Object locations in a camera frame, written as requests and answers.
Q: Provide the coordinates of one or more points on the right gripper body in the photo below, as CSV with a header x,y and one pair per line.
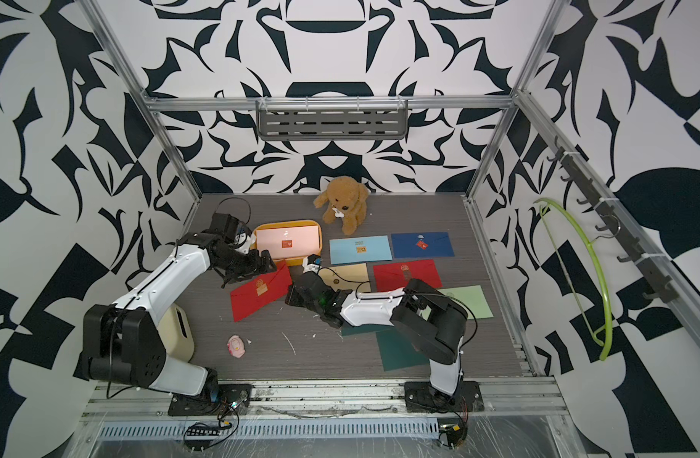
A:
x,y
294,296

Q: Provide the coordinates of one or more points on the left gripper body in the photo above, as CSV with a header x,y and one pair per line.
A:
x,y
244,265

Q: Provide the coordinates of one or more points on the red envelope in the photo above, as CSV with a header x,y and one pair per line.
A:
x,y
391,276
264,289

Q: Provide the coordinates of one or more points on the yellow envelope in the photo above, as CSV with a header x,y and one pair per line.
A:
x,y
347,277

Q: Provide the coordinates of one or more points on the pink envelope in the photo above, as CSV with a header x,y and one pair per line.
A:
x,y
289,242

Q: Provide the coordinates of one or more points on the yellow plastic storage box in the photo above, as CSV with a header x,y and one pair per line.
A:
x,y
291,261

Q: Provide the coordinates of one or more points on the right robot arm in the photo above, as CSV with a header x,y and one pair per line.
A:
x,y
433,323

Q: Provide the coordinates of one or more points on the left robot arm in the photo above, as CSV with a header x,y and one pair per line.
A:
x,y
121,342

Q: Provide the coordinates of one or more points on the dark green envelope upper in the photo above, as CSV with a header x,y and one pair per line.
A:
x,y
367,328

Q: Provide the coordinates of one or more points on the dark green envelope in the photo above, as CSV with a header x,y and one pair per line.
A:
x,y
396,352
367,328

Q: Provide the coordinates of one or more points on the light blue envelope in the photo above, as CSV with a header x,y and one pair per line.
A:
x,y
360,250

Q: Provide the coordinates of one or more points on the small pink toy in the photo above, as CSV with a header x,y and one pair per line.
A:
x,y
236,347

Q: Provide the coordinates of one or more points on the cream plastic container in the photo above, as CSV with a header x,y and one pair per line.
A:
x,y
175,333

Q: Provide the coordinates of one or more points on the brown plush dog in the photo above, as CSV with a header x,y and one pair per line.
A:
x,y
346,199

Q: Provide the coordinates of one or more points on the dark green envelope lower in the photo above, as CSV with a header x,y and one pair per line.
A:
x,y
396,352

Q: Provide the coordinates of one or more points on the dark blue envelope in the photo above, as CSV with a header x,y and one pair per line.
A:
x,y
422,245

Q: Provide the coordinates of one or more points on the light green envelope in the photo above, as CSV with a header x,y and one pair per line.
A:
x,y
472,297

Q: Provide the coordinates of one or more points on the green plastic hanger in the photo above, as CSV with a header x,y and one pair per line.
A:
x,y
602,336

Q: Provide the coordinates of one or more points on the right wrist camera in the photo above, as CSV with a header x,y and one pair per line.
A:
x,y
312,263

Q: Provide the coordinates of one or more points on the grey metal wall shelf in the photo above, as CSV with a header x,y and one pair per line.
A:
x,y
332,118

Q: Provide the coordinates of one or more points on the black wall hook rail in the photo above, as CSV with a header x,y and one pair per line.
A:
x,y
604,206

